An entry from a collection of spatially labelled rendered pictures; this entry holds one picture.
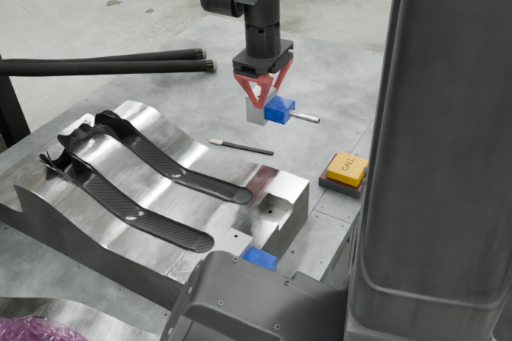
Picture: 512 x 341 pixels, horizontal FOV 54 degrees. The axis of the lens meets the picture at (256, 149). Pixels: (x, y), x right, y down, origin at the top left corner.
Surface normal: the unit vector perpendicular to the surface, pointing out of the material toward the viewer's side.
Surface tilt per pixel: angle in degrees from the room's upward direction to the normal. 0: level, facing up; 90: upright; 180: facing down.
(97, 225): 23
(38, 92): 0
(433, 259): 79
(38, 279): 0
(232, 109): 0
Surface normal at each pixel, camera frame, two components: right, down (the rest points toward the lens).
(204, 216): -0.05, -0.79
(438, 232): -0.28, 0.51
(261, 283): 0.33, -0.69
